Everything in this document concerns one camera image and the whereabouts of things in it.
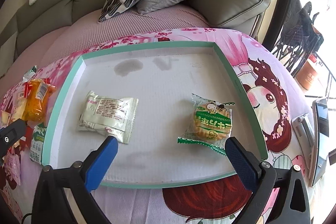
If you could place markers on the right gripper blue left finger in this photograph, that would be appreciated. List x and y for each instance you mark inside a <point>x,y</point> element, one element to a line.
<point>98,162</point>

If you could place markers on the clear wrapped yellow bun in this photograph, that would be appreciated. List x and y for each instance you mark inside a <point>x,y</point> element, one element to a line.
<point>15,105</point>

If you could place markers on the pink checkered sofa cover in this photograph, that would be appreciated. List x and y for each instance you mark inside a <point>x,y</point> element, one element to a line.
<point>88,32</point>

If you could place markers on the orange cake packet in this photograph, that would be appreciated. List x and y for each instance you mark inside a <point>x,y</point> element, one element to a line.
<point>37,93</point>

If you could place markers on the green wrapped round biscuit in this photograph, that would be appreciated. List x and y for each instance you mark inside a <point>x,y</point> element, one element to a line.
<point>210,124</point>

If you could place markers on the white green snack packet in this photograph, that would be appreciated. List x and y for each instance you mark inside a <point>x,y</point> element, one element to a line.
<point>108,117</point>

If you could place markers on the grey green sofa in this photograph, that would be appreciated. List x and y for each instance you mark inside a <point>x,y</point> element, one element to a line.
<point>30,23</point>

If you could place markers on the green white milk packet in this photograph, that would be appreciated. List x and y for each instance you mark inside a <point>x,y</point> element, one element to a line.
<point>37,142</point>

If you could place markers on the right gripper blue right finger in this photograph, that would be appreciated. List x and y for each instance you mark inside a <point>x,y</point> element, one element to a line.
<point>244,163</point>

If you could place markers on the pink cartoon printed blanket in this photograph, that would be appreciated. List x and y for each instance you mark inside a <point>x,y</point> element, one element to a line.
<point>275,97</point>

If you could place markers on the teal white cardboard tray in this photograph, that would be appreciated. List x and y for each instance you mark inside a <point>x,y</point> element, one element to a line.
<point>163,76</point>

